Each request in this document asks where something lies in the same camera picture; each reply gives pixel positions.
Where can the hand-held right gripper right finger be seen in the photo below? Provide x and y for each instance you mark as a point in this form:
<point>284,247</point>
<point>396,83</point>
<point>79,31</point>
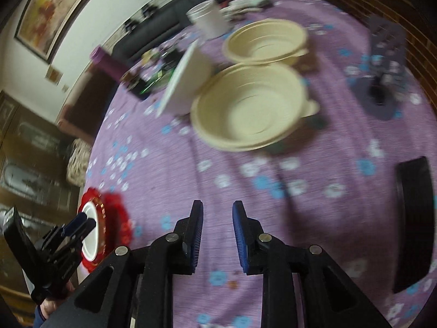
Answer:
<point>239,239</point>

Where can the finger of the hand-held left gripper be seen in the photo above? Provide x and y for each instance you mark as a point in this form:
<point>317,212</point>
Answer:
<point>87,229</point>
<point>78,220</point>

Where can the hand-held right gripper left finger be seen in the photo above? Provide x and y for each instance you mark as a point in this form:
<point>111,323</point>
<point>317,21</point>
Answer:
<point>195,239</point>

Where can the small white plate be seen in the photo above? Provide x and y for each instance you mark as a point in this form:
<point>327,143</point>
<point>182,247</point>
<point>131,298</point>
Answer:
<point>90,242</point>

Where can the red glass plate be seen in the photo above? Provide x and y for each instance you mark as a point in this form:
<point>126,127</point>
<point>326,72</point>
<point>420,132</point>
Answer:
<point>116,218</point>

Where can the cream plastic bowl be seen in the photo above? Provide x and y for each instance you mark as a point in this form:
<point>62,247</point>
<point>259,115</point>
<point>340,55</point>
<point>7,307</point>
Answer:
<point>252,109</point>
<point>263,41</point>

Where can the large white plate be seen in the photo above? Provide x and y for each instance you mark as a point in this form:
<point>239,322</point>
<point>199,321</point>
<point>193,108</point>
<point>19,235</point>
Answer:
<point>186,78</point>

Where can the person's left forearm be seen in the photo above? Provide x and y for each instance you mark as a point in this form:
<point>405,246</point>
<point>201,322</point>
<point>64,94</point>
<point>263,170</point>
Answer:
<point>39,317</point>

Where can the person's left hand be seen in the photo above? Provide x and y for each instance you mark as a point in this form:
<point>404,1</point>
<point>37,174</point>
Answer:
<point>54,302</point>

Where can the brown wooden cabinet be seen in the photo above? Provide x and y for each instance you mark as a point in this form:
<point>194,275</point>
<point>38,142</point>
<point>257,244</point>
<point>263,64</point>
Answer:
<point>30,164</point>

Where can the purple floral tablecloth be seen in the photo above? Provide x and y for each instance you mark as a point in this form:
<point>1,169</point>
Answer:
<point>307,211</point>

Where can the brown armchair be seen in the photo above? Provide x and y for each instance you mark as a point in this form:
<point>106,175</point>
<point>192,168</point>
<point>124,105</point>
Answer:
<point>82,109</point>

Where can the black jar with wooden lid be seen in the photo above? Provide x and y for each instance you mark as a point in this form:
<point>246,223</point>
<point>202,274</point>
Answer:
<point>136,90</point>

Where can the purple thermos bottle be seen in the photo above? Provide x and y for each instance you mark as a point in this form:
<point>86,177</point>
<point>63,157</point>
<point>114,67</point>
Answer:
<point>107,63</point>

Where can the green plastic bag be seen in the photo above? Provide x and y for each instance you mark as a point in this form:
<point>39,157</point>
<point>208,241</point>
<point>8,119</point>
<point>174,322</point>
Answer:
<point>158,80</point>

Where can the black curved panel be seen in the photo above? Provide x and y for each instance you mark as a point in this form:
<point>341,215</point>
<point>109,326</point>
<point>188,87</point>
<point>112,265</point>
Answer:
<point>413,225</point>

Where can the small black device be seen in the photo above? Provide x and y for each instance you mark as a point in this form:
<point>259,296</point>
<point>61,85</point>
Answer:
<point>172,58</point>

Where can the framed painting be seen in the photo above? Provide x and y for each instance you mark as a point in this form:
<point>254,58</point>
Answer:
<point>51,10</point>

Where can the black leather sofa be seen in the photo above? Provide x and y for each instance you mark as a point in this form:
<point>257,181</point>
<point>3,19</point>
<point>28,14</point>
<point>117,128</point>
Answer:
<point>160,20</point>

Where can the white plastic jar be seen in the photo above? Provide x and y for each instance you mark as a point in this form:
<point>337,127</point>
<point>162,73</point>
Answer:
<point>210,20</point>

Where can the dark wooden furniture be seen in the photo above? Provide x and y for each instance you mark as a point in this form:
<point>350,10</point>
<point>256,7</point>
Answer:
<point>358,0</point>

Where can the yellow wall sticker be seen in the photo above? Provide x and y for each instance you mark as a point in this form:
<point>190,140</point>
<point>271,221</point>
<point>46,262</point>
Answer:
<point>54,74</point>

